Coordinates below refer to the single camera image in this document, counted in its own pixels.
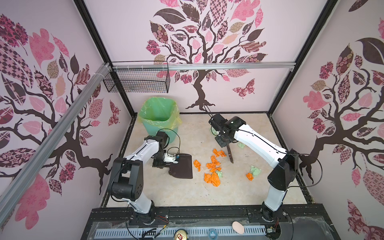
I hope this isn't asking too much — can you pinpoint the black wire basket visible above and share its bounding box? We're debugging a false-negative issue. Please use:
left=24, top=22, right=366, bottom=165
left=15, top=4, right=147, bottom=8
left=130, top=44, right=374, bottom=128
left=104, top=60, right=171, bottom=94

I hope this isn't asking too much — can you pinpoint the green scrap front right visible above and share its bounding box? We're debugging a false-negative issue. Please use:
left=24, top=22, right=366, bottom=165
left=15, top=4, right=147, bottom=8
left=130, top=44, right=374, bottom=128
left=250, top=166, right=261, bottom=177

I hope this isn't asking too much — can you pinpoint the large orange scrap by dustpan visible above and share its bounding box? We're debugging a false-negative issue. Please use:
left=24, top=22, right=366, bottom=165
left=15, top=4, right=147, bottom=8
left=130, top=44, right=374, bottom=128
left=194, top=160, right=201, bottom=172

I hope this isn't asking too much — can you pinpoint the green scrap back centre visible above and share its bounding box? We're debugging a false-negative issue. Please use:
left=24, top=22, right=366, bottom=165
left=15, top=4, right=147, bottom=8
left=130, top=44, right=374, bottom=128
left=210, top=127, right=219, bottom=136

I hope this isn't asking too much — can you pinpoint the orange scrap near bin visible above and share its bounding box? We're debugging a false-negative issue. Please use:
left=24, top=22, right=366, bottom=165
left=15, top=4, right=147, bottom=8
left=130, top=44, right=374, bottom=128
left=206, top=149, right=227, bottom=173

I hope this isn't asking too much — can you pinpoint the silver aluminium rail left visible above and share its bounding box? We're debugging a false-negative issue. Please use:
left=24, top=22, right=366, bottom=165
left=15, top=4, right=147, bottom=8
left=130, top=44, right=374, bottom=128
left=1, top=63, right=111, bottom=224

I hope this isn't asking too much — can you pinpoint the green scrap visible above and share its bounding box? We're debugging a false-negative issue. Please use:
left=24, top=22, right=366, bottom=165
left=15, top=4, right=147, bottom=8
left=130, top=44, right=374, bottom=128
left=250, top=166, right=261, bottom=177
left=216, top=171, right=223, bottom=178
left=210, top=127, right=219, bottom=136

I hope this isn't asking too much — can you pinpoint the dark brown hand brush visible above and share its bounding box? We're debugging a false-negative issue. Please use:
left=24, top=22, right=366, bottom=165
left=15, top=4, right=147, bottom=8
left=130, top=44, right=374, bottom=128
left=203, top=106, right=236, bottom=164

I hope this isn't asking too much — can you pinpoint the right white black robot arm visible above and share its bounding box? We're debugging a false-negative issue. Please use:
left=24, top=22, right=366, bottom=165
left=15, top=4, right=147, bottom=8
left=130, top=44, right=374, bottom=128
left=209, top=114, right=299, bottom=222

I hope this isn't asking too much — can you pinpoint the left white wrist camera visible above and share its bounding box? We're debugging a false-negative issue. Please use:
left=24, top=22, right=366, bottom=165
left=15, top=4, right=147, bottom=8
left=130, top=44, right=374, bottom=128
left=164, top=153, right=179, bottom=164

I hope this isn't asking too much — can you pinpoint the dark brown dustpan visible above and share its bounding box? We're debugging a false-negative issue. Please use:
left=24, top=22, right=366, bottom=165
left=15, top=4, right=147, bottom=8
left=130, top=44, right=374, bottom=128
left=169, top=154, right=193, bottom=179

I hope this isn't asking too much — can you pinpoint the silver aluminium rail back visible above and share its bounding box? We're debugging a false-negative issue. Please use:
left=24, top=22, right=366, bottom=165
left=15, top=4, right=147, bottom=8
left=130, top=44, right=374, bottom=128
left=113, top=62, right=296, bottom=71

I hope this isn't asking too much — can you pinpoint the green scrap front centre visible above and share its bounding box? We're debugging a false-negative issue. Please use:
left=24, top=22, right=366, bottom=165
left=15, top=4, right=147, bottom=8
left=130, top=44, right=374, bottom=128
left=216, top=171, right=223, bottom=178

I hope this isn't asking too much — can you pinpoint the orange scrap front right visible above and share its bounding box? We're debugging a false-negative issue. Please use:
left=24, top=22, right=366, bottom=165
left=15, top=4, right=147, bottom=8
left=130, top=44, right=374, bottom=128
left=246, top=173, right=254, bottom=181

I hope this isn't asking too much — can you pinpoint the green bin with liner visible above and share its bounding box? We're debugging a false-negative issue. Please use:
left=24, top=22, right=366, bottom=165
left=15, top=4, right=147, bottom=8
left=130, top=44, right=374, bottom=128
left=138, top=97, right=182, bottom=143

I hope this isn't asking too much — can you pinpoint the beige oval disc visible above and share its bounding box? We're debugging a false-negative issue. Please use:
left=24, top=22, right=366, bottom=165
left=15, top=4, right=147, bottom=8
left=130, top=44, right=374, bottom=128
left=232, top=221, right=245, bottom=235

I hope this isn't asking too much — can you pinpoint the orange scrap front centre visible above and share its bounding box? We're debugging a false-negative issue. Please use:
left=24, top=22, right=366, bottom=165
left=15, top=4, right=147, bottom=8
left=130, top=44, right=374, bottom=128
left=204, top=172, right=221, bottom=187

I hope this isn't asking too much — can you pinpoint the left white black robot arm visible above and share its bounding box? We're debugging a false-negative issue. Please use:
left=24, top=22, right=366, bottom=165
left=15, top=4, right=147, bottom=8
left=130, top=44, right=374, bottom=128
left=107, top=131, right=169, bottom=215

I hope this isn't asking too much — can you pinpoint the silver aluminium rail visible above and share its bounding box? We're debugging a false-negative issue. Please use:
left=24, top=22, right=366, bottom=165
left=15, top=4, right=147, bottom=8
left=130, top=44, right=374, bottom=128
left=1, top=63, right=111, bottom=224
left=113, top=62, right=296, bottom=71

